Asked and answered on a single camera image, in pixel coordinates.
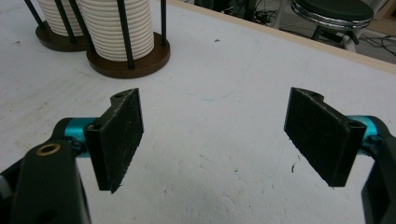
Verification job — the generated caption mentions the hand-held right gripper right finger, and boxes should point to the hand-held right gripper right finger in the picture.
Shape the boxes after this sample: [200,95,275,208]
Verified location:
[283,87,368,188]

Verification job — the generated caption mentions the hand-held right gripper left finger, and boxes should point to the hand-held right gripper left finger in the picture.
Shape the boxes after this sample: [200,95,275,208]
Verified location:
[83,88,145,194]

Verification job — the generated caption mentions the white paper cup stack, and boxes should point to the white paper cup stack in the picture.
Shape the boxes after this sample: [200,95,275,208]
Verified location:
[67,0,172,79]

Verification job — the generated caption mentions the cup holder with wooden base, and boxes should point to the cup holder with wooden base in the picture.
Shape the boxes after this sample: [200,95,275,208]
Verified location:
[23,0,90,52]

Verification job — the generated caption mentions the black floor cables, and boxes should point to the black floor cables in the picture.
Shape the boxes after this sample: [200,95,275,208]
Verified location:
[359,33,396,58]

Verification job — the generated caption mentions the black stool with chrome ring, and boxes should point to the black stool with chrome ring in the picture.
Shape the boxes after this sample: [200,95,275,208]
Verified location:
[290,0,375,52]

